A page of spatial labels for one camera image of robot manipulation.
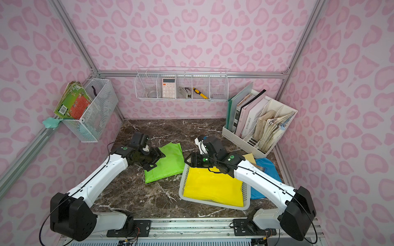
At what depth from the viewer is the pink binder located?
0.86 metres

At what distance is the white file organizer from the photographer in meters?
0.85

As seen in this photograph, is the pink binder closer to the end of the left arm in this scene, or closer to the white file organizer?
the white file organizer

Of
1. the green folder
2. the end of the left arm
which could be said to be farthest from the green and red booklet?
the green folder

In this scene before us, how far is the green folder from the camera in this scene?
2.94 ft

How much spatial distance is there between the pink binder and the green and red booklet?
31.7 inches

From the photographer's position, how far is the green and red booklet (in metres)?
0.68

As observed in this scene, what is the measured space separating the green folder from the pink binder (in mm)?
63

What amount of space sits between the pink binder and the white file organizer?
0.14 ft

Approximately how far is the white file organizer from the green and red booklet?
81cm
